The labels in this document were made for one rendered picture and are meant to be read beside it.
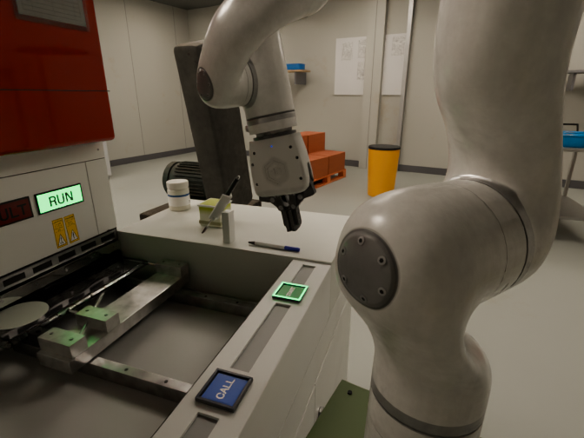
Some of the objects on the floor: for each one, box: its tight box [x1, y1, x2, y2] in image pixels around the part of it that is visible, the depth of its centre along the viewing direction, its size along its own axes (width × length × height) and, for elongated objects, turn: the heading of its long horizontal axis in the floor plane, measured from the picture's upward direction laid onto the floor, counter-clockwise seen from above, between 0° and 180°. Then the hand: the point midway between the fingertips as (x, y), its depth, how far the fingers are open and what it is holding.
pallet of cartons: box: [300, 131, 346, 189], centre depth 577 cm, size 88×128×73 cm
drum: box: [368, 144, 401, 197], centre depth 494 cm, size 43×43×68 cm
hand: (292, 219), depth 65 cm, fingers closed
